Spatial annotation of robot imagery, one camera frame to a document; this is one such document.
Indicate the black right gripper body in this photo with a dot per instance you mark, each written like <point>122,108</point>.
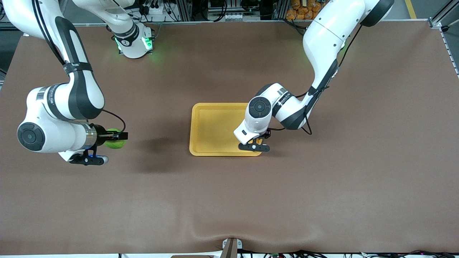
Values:
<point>100,135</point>

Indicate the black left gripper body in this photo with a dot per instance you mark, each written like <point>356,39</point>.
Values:
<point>265,134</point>

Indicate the green apple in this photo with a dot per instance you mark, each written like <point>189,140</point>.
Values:
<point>116,144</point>

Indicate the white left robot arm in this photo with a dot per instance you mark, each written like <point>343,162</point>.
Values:
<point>322,36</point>

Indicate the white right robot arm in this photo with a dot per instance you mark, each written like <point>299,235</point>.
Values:
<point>57,138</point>

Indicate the yellow plastic tray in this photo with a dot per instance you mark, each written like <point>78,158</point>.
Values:
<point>215,129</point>

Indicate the brown table cover mat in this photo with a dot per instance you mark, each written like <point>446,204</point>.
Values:
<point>229,197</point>

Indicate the white terminal strip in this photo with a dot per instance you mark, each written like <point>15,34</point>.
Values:
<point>235,17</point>

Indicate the pile of orange toy foods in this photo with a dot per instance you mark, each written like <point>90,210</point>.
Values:
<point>301,10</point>

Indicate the white power strip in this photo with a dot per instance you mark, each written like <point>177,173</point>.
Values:
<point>153,9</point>

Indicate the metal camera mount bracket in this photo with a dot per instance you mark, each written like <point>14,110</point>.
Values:
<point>231,249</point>

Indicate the aluminium table edge rail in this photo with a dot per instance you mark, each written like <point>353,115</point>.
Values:
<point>222,22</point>

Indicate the aluminium frame post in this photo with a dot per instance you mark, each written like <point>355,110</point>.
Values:
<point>279,9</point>
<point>184,10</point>

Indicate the aluminium corner frame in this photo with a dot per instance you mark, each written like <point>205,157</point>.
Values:
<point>435,23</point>

